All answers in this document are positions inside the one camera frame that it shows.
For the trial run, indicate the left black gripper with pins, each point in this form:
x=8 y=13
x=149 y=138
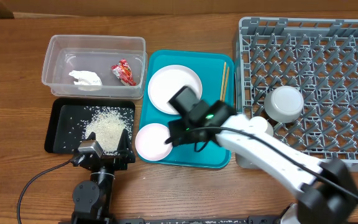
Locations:
x=127 y=154

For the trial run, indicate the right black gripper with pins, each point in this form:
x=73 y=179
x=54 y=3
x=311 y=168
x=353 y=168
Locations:
x=178 y=135

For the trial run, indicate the pile of rice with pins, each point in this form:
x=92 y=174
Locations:
x=77 y=122

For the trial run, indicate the small pink bowl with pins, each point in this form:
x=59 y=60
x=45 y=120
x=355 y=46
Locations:
x=150 y=142

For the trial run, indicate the large white plate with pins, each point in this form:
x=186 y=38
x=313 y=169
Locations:
x=168 y=80

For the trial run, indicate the white napkin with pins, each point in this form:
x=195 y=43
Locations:
x=87 y=81

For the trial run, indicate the red snack wrapper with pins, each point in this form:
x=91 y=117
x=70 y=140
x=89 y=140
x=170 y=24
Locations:
x=123 y=72

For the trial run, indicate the wooden chopstick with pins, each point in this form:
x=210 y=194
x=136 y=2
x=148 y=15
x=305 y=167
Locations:
x=222 y=81
x=225 y=84

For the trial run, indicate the white cup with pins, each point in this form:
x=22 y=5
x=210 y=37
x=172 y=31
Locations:
x=261 y=125

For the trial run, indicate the grey bowl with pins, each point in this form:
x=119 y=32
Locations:
x=284 y=104

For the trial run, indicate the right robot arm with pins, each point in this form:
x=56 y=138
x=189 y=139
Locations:
x=325 y=191

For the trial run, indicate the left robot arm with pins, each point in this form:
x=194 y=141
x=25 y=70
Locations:
x=92 y=198

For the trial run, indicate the grey dishwasher rack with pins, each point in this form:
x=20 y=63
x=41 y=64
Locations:
x=318 y=57

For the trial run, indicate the black tray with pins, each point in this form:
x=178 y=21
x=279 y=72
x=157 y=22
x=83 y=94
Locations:
x=55 y=114

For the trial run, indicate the teal serving tray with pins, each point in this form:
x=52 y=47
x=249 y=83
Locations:
x=209 y=68

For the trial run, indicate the clear plastic bin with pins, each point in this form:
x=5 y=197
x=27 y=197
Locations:
x=94 y=53

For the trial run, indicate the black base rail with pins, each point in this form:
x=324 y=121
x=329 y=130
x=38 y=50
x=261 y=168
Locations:
x=255 y=219

